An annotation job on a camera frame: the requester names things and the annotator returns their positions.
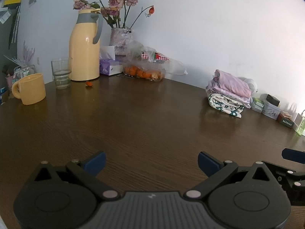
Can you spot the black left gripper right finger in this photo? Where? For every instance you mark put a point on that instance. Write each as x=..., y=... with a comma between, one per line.
x=218, y=173

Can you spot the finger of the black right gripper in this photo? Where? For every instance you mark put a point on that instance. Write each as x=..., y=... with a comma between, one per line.
x=292, y=182
x=294, y=155

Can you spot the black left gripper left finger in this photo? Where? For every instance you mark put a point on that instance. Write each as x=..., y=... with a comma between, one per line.
x=84, y=173

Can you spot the folded floral clothes stack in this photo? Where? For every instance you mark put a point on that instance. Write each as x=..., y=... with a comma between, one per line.
x=228, y=94

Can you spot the green transparent bottle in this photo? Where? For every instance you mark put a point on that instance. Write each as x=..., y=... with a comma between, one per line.
x=298, y=126

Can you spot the dark red labelled box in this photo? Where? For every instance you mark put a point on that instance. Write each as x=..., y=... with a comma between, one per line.
x=284, y=118

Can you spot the small white printed box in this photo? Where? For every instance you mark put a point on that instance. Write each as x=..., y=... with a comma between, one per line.
x=270, y=110

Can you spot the small black box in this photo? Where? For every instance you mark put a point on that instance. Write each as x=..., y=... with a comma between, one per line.
x=272, y=100

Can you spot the green white small boxes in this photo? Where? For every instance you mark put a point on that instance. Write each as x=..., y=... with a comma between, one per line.
x=257, y=105

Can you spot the white round fan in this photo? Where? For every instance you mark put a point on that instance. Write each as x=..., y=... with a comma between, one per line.
x=251, y=84

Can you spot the yellow ceramic mug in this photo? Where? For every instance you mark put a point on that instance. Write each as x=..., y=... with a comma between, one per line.
x=30, y=89

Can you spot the purple tissue box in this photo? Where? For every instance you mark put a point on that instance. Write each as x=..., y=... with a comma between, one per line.
x=108, y=65

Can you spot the clear drinking glass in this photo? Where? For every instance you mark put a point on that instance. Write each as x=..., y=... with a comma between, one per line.
x=61, y=70

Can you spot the lavender sprigs in pot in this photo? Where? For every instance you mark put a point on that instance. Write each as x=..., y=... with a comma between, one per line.
x=16, y=68

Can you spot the plastic bag of oranges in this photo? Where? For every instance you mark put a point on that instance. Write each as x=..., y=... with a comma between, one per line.
x=146, y=63

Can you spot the wrapped flower vase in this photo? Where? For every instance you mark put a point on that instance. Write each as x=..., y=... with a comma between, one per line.
x=120, y=38

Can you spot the pink flower bouquet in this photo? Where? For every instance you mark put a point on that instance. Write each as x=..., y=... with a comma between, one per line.
x=114, y=12

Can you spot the cream thermos jug grey handle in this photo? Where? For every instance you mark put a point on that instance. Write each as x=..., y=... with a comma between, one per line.
x=84, y=45

